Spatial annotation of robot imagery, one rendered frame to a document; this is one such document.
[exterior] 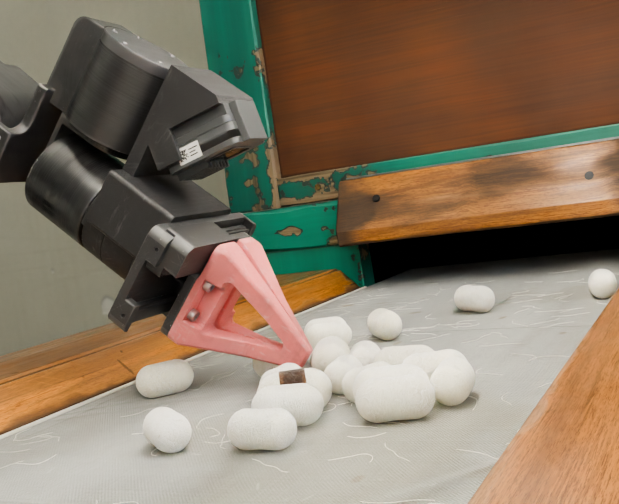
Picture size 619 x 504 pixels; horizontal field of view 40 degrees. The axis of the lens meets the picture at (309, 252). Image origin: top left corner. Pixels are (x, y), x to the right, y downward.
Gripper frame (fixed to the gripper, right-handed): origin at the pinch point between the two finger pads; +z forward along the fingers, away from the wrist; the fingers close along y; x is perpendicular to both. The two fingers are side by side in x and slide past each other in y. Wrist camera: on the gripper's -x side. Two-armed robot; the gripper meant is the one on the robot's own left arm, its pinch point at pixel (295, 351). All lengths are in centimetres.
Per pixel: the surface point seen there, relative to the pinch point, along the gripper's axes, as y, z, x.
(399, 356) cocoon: -1.4, 5.4, -4.1
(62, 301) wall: 119, -89, 85
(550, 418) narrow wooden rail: -16.0, 12.6, -11.4
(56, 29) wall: 119, -122, 29
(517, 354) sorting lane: 5.1, 10.1, -6.0
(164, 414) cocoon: -12.1, -0.5, 0.6
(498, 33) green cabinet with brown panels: 45, -11, -20
